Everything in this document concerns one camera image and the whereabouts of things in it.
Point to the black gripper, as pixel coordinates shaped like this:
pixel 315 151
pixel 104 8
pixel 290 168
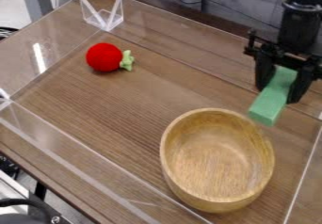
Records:
pixel 286 58

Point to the green foam block stick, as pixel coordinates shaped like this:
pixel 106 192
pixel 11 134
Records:
pixel 271 100

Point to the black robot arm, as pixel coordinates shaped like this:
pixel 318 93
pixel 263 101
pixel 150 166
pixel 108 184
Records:
pixel 293 48

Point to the brown wooden bowl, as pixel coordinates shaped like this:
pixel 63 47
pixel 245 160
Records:
pixel 216 159

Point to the red plush strawberry toy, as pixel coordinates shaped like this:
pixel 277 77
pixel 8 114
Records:
pixel 106 58

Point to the clear acrylic tray wall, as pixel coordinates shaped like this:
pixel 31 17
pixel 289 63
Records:
pixel 83 129

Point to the clear acrylic corner bracket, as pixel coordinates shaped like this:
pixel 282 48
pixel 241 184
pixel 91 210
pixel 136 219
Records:
pixel 104 19

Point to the black camera stand base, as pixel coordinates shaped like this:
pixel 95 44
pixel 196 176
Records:
pixel 29 211

